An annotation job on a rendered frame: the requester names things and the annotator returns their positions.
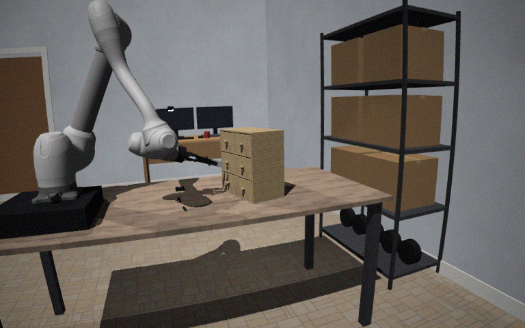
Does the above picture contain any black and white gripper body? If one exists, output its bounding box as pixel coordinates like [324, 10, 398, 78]
[175, 145, 194, 163]

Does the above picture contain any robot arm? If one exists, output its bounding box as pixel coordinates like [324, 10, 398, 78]
[32, 0, 179, 204]

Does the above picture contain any small wooden chest of drawers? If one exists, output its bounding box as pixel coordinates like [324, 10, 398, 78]
[220, 127, 284, 204]

